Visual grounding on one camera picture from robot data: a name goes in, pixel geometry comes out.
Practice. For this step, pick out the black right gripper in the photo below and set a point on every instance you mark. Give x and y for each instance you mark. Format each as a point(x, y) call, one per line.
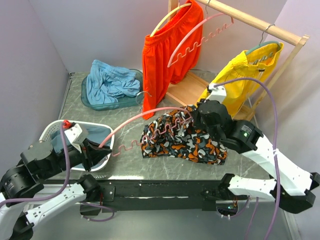
point(195, 119)

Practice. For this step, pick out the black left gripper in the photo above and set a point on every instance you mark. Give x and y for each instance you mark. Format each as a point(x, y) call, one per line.
point(91, 153)

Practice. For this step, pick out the camouflage orange black shorts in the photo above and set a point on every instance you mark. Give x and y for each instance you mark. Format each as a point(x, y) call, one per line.
point(173, 135)

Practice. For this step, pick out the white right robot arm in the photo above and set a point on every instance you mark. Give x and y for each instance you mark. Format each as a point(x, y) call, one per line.
point(289, 185)

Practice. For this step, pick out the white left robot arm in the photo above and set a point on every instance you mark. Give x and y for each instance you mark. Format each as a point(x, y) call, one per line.
point(20, 184)

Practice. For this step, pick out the yellow shorts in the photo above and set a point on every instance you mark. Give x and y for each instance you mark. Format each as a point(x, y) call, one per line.
point(258, 65)

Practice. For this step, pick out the light blue shorts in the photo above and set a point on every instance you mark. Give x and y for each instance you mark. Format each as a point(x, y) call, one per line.
point(105, 83)

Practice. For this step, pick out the teal green hanger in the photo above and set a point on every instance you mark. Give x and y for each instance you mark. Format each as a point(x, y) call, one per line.
point(262, 44)

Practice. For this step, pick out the cream yellow hanger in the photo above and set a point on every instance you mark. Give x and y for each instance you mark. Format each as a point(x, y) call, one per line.
point(168, 16)

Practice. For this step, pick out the teal cloth in basket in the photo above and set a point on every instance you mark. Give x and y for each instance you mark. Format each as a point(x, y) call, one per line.
point(97, 135)

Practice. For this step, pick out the wooden clothes rack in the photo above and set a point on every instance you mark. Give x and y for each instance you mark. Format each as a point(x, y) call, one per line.
point(247, 113)

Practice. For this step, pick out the white perforated laundry basket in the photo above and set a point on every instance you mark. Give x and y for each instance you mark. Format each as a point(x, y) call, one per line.
point(57, 130)

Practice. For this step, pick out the teal plastic tray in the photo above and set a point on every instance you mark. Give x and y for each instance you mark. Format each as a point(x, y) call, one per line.
point(123, 102)

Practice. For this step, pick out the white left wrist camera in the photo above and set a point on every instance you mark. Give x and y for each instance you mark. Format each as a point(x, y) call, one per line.
point(75, 133)

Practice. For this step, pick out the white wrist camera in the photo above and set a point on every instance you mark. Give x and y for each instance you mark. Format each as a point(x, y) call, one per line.
point(216, 93)
point(75, 133)

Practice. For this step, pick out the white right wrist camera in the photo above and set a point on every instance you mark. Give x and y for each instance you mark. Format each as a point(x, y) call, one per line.
point(216, 93)

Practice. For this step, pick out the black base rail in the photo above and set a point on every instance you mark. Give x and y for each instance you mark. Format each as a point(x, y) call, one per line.
point(144, 195)

